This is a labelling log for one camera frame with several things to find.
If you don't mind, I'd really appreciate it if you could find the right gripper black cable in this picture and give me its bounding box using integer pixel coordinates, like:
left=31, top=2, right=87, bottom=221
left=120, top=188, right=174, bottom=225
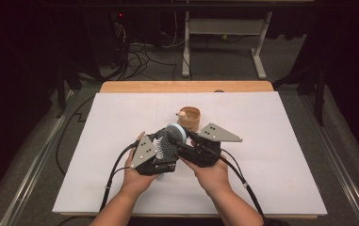
left=219, top=148, right=268, bottom=221

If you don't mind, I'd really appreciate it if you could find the light blue hairbrush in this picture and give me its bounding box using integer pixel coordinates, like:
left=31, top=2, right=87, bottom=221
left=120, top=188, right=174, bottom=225
left=155, top=122, right=188, bottom=183

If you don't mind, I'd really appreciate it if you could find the white board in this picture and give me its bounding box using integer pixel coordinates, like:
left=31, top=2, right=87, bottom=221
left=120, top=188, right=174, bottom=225
left=52, top=91, right=328, bottom=217

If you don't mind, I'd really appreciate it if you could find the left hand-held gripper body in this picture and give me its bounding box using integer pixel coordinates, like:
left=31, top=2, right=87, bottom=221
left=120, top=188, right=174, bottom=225
left=130, top=134, right=180, bottom=177

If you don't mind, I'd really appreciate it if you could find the black stand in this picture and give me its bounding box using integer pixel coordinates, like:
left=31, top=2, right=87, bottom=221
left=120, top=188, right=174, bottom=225
left=272, top=59, right=327, bottom=126
left=54, top=59, right=84, bottom=120

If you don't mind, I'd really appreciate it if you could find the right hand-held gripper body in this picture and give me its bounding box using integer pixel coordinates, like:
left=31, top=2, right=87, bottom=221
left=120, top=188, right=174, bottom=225
left=177, top=122, right=243, bottom=169

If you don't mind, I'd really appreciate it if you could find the black computer tower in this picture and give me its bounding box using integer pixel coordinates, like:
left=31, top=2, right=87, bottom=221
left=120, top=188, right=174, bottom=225
left=82, top=8, right=129, bottom=70

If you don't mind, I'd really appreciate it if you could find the tangle of black cables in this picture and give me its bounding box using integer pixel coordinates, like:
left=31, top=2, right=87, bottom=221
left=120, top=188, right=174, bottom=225
left=112, top=22, right=194, bottom=81

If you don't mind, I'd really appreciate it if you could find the wooden table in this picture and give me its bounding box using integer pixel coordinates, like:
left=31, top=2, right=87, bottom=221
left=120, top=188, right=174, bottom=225
left=58, top=80, right=318, bottom=220

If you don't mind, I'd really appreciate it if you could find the wooden cup with small figure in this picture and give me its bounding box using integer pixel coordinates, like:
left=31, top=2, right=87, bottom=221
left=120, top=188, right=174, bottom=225
left=175, top=105, right=202, bottom=133

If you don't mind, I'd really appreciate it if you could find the white metal desk frame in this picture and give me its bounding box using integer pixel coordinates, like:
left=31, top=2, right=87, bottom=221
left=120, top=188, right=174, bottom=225
left=181, top=0, right=274, bottom=80

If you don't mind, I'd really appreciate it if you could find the black floor cable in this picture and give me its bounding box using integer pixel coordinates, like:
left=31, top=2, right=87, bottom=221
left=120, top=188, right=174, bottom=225
left=55, top=95, right=96, bottom=177

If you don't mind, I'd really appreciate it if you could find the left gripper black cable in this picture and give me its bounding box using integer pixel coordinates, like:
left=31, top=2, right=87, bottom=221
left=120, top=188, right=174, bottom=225
left=99, top=140, right=142, bottom=213

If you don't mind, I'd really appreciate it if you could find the metal floor rail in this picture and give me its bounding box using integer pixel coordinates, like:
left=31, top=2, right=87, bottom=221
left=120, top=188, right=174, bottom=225
left=0, top=90, right=76, bottom=226
left=298, top=93, right=359, bottom=226

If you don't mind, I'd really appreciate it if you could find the person's left hand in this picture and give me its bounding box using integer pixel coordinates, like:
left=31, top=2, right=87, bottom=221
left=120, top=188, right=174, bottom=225
left=122, top=131, right=159, bottom=193

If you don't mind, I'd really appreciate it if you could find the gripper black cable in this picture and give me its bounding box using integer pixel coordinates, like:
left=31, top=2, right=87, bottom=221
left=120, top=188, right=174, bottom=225
left=99, top=140, right=142, bottom=213
left=219, top=148, right=268, bottom=221

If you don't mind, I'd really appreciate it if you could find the person's right hand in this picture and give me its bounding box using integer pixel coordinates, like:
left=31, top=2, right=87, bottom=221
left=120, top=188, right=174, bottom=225
left=180, top=140, right=232, bottom=198

